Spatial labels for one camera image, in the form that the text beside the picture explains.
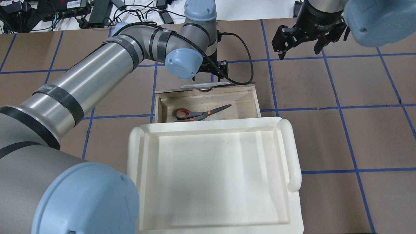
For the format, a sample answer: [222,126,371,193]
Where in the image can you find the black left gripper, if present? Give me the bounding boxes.
[197,58,228,82]

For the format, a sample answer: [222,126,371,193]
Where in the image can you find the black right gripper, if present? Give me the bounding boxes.
[272,0,350,60]

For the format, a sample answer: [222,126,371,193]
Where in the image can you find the wooden drawer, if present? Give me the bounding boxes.
[153,83,261,123]

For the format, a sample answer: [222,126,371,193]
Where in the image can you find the grey orange scissors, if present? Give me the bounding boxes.
[175,105,232,122]

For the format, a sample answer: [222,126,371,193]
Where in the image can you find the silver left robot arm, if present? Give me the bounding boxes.
[1,0,217,234]

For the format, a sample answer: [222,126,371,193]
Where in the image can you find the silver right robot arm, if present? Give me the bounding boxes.
[272,0,416,60]

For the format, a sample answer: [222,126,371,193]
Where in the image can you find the white plastic tray box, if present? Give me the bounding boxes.
[127,117,304,234]

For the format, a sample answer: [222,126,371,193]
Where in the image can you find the white drawer handle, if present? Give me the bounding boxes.
[181,82,230,89]

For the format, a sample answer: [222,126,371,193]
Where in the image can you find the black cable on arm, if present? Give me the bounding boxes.
[112,22,254,85]

